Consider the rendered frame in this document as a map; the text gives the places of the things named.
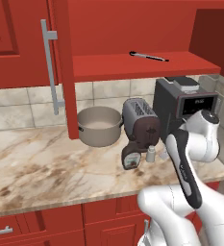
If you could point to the white shaker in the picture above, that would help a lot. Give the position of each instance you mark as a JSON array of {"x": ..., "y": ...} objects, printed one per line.
[{"x": 150, "y": 154}]

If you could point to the red closed wall cabinet door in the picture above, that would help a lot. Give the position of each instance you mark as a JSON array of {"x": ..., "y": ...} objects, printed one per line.
[{"x": 17, "y": 44}]

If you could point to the grey cooking pot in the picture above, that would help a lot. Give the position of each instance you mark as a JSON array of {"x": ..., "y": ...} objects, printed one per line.
[{"x": 99, "y": 129}]

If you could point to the red open wall cabinet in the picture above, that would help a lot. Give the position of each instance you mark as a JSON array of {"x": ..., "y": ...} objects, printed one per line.
[{"x": 139, "y": 38}]

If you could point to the red open cabinet door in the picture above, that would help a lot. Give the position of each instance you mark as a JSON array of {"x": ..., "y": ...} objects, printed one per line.
[
  {"x": 67, "y": 70},
  {"x": 214, "y": 41}
]

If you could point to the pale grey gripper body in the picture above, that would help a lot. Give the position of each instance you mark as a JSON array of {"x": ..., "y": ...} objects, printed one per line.
[{"x": 164, "y": 155}]

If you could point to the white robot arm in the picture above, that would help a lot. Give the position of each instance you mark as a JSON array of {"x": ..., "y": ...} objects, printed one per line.
[{"x": 176, "y": 208}]

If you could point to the brown syrup bottle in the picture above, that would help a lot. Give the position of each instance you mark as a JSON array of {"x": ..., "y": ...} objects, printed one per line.
[{"x": 131, "y": 158}]

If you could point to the dark grey coffee machine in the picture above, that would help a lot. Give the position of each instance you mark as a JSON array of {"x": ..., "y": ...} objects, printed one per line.
[{"x": 168, "y": 105}]

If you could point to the red drawer front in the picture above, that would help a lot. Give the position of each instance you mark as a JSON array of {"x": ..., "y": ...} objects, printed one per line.
[
  {"x": 112, "y": 209},
  {"x": 49, "y": 224}
]

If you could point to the silver and brown toaster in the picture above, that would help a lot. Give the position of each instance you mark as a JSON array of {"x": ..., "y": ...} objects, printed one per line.
[{"x": 143, "y": 121}]

